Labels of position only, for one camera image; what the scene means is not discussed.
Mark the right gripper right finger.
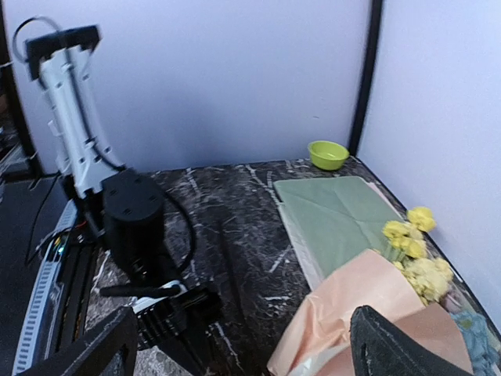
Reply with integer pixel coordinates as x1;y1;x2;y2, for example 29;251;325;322
350;305;469;375

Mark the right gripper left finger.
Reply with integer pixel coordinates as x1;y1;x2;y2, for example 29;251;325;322
21;306;138;375

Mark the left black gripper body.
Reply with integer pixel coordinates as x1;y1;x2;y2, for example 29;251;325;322
99;250;222;349

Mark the beige wrapping paper sheet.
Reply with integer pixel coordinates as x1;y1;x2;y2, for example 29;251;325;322
267;250;473;375

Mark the pale yellow flower stem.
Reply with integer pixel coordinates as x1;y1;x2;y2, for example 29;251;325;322
393;258;454;306

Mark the blue fake flower stem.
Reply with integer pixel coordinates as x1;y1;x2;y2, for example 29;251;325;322
450;311;499;376

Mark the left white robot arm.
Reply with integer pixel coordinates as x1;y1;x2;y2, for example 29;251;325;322
16;16;221;349

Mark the green wrapping paper sheet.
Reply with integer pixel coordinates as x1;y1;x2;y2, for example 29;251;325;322
272;175;406;283

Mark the green plastic bowl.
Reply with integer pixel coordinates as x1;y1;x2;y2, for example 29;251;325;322
308;140;350;171

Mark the white slotted cable duct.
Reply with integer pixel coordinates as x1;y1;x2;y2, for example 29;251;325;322
12;201;77;375

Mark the left black frame post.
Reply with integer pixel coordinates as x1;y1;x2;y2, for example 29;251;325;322
348;0;384;157

